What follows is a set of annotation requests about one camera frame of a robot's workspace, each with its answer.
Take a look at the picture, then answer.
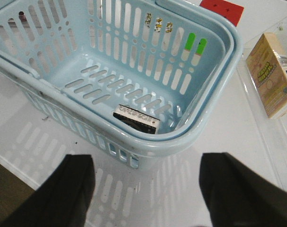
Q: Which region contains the light blue plastic basket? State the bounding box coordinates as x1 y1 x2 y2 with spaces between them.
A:
0 0 243 168

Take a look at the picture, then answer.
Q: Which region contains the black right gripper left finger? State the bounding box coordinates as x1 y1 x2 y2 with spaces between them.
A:
0 155 96 227

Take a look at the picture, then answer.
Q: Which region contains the beige carton box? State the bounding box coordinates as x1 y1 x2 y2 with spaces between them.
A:
246 33 287 119

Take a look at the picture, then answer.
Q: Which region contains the right clear acrylic shelf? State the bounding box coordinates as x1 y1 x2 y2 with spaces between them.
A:
235 9 287 197

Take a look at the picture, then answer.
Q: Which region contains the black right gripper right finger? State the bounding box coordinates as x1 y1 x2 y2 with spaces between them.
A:
199 153 287 227

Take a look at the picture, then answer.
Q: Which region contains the black white tissue pack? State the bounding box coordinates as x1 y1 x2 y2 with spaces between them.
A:
113 105 160 134

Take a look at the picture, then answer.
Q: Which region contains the red box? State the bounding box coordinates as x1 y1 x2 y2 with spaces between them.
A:
199 0 244 26

